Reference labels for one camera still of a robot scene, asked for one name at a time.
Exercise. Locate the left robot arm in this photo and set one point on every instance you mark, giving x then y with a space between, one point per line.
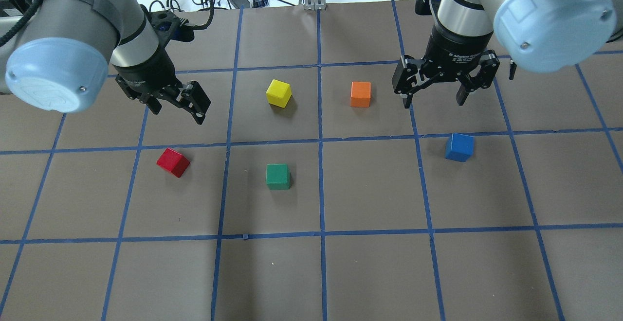
56 57

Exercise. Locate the blue block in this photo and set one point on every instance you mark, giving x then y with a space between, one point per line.
459 147

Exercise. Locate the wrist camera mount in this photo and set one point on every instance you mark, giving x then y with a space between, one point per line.
169 26
426 8

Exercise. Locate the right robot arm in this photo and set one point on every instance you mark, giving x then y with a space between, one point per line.
540 36

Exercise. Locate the red block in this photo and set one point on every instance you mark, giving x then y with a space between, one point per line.
173 162

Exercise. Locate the green block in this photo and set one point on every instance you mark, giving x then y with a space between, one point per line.
278 177

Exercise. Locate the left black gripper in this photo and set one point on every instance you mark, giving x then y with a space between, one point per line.
144 72

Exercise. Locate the black power adapter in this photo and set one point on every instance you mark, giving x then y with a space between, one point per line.
241 4

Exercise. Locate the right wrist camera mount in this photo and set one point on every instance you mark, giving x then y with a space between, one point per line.
426 8

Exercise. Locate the orange block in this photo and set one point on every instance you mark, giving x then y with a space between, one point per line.
360 94

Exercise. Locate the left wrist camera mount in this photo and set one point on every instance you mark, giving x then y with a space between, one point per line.
169 26

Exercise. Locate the yellow block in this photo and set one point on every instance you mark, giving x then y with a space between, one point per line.
278 93

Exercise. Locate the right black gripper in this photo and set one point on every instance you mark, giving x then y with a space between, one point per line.
450 48

